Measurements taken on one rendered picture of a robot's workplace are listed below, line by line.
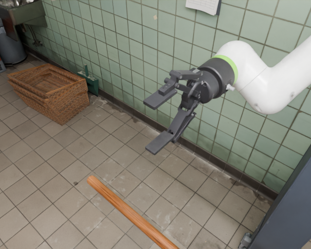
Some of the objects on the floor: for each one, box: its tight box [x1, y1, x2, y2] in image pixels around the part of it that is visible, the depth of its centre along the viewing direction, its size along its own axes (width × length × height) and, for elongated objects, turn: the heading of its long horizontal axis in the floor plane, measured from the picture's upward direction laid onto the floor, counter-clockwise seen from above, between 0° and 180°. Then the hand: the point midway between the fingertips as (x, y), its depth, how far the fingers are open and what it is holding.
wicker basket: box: [13, 85, 90, 126], centre depth 275 cm, size 49×56×28 cm
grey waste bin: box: [0, 14, 28, 67], centre depth 335 cm, size 37×37×55 cm
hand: (152, 127), depth 55 cm, fingers open, 13 cm apart
